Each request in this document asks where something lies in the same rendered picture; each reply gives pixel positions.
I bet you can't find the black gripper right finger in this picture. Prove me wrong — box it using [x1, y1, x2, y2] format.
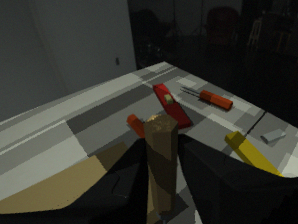
[178, 133, 298, 224]

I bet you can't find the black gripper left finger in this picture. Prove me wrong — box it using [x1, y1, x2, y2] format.
[0, 139, 149, 224]

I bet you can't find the yellow rectangular bar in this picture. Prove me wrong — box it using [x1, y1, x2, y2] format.
[225, 131, 283, 177]

